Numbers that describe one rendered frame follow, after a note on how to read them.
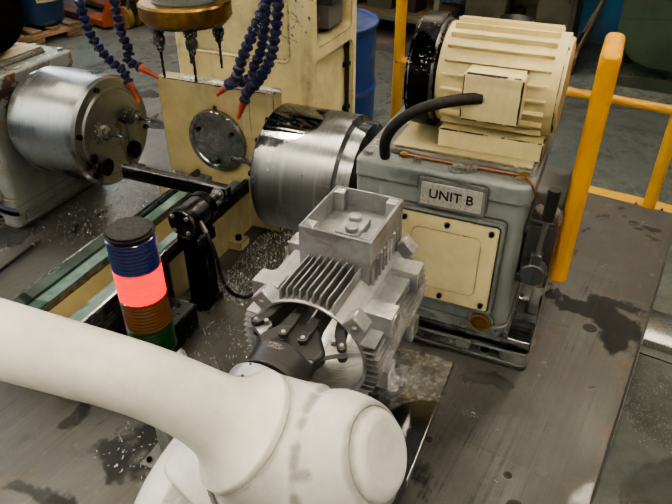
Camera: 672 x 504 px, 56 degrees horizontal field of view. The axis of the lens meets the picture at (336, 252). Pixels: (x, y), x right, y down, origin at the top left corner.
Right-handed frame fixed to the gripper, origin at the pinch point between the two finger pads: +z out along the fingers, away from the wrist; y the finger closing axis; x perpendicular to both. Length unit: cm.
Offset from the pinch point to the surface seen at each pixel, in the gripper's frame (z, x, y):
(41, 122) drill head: 27, 7, 82
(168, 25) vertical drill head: 36, -14, 50
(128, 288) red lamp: -16.8, -4.5, 20.8
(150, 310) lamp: -16.1, -0.7, 19.1
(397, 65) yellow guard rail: 252, 91, 81
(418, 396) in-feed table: -0.7, 20.4, -11.9
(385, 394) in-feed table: -2.3, 20.3, -7.3
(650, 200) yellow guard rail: 229, 130, -58
